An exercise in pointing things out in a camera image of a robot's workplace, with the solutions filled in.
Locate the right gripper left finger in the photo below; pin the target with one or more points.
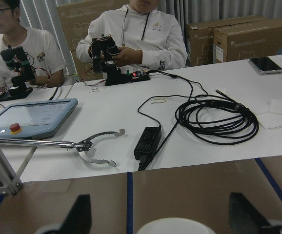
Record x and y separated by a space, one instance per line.
78 220

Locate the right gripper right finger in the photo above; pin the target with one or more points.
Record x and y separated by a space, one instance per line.
244 218

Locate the white plastic cup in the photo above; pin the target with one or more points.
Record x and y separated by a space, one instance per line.
175 225

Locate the metal reacher grabber tool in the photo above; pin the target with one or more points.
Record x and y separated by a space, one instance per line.
82 147

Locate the black power adapter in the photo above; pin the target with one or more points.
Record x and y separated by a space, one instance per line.
147 146

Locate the blue teach pendant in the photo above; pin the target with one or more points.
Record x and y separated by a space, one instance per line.
35 120

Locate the black smartphone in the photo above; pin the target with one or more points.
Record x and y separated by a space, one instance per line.
265 65

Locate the cardboard box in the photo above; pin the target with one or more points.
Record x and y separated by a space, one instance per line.
249 40

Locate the person in white hoodie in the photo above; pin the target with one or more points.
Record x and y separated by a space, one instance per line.
147 38

